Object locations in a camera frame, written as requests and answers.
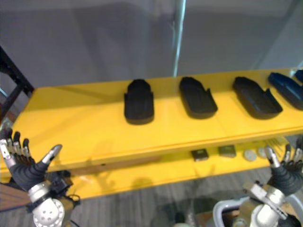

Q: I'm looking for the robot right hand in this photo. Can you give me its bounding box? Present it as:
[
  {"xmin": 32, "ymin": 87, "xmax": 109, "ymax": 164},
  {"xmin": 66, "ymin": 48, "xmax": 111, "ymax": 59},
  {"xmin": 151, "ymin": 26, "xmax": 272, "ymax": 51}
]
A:
[{"xmin": 264, "ymin": 136, "xmax": 303, "ymax": 196}]

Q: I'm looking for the yellow metal shelf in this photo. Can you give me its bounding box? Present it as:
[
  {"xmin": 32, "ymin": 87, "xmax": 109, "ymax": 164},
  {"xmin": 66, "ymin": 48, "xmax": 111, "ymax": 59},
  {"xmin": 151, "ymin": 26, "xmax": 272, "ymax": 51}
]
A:
[{"xmin": 0, "ymin": 68, "xmax": 303, "ymax": 200}]

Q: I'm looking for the small dark square part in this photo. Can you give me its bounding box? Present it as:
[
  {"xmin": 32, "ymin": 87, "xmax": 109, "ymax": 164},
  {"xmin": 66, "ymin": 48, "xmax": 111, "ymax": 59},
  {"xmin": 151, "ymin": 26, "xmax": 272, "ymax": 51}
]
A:
[
  {"xmin": 218, "ymin": 145, "xmax": 237, "ymax": 158},
  {"xmin": 191, "ymin": 148, "xmax": 210, "ymax": 162}
]

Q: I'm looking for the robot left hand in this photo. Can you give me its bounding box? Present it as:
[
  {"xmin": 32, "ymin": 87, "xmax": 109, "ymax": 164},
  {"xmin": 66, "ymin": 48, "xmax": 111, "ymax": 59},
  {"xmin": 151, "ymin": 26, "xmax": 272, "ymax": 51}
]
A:
[{"xmin": 0, "ymin": 128, "xmax": 63, "ymax": 192}]

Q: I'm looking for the black metal rack frame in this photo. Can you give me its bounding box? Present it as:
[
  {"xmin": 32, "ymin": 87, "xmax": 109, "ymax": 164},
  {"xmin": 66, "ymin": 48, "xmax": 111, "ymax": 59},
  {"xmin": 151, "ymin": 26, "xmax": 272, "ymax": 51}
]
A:
[{"xmin": 0, "ymin": 44, "xmax": 35, "ymax": 123}]

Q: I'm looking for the silver vertical pole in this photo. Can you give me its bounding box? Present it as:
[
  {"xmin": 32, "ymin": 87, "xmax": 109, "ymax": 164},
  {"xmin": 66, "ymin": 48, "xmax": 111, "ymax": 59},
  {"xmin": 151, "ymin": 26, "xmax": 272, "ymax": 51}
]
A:
[{"xmin": 172, "ymin": 0, "xmax": 187, "ymax": 77}]

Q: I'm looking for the black plastic housing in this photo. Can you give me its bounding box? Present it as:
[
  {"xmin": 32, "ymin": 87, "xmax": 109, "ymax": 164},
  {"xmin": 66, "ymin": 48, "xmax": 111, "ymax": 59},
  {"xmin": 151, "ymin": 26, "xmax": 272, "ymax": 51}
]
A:
[
  {"xmin": 232, "ymin": 76, "xmax": 284, "ymax": 120},
  {"xmin": 124, "ymin": 79, "xmax": 155, "ymax": 125},
  {"xmin": 178, "ymin": 76, "xmax": 218, "ymax": 120}
]

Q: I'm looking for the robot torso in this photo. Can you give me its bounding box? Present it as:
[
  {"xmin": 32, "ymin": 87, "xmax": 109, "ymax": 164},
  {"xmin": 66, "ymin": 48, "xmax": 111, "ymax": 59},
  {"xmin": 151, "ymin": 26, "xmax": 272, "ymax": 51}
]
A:
[{"xmin": 175, "ymin": 197, "xmax": 303, "ymax": 227}]

